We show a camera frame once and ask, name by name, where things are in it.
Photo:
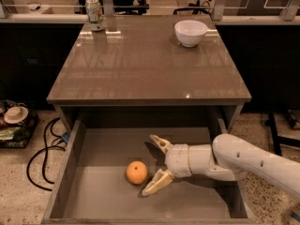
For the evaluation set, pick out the black stand with wheel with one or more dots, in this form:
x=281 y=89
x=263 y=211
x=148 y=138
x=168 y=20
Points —
x=279 y=140

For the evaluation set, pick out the green white soda can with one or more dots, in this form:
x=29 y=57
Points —
x=94 y=12

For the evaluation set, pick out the beige hat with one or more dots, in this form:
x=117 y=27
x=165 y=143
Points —
x=15 y=115

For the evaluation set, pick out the orange fruit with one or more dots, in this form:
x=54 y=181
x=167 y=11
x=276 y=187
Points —
x=136 y=172

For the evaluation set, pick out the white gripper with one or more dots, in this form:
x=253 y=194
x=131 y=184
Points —
x=177 y=160

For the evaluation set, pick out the open grey top drawer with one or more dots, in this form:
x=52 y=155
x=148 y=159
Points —
x=92 y=189

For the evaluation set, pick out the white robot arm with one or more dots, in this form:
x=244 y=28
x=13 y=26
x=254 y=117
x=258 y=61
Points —
x=227 y=158

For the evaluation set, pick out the black office chair left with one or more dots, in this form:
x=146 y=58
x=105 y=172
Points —
x=127 y=7

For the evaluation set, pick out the grey cabinet with counter top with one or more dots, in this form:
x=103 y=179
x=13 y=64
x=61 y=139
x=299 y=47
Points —
x=138 y=61

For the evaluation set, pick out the dark patterned box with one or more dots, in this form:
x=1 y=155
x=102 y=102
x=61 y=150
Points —
x=16 y=135

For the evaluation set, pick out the white ceramic bowl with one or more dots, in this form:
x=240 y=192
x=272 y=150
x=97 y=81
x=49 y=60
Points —
x=190 y=33

